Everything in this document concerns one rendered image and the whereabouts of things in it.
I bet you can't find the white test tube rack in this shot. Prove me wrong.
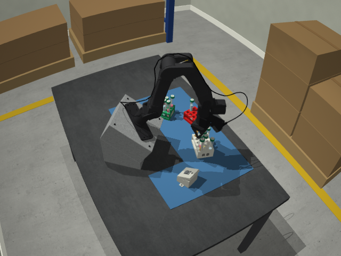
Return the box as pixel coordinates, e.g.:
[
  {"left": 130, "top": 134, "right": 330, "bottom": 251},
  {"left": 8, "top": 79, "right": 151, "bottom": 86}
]
[{"left": 191, "top": 134, "right": 214, "bottom": 158}]

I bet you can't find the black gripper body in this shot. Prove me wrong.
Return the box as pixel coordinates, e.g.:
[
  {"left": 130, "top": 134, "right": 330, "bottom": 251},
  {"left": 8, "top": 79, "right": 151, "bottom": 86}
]
[{"left": 191, "top": 114, "right": 210, "bottom": 132}]

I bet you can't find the red rack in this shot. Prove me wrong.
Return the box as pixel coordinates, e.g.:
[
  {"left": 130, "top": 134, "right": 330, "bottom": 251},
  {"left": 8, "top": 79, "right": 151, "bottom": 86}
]
[{"left": 183, "top": 106, "right": 198, "bottom": 124}]

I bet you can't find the blue bench mat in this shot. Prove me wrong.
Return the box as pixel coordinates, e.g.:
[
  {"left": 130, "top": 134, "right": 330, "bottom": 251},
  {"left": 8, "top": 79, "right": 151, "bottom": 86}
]
[{"left": 148, "top": 87, "right": 253, "bottom": 209}]

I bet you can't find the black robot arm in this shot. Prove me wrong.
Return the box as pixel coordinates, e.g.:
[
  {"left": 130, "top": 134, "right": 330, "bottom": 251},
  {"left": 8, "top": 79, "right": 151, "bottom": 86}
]
[{"left": 124, "top": 53, "right": 226, "bottom": 141}]

